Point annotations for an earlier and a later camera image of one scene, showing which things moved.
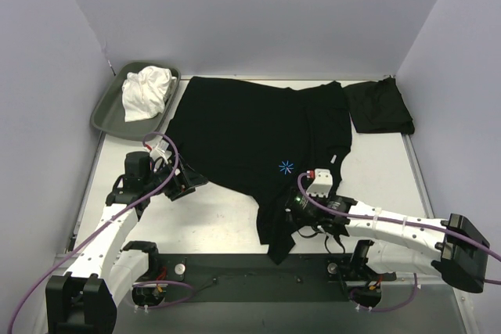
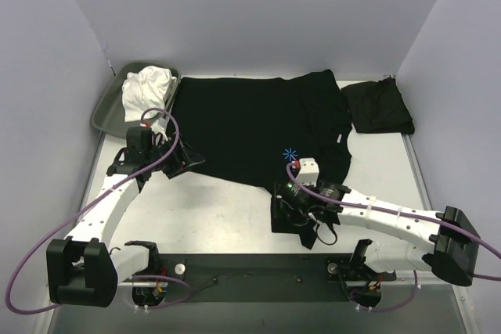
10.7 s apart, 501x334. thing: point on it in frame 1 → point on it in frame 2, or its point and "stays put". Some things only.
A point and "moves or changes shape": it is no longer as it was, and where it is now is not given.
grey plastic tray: x=108 y=116 stays put
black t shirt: x=254 y=140 moves or changes shape
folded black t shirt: x=379 y=107 stays put
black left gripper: x=182 y=184 → x=182 y=157
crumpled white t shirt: x=145 y=92 stays put
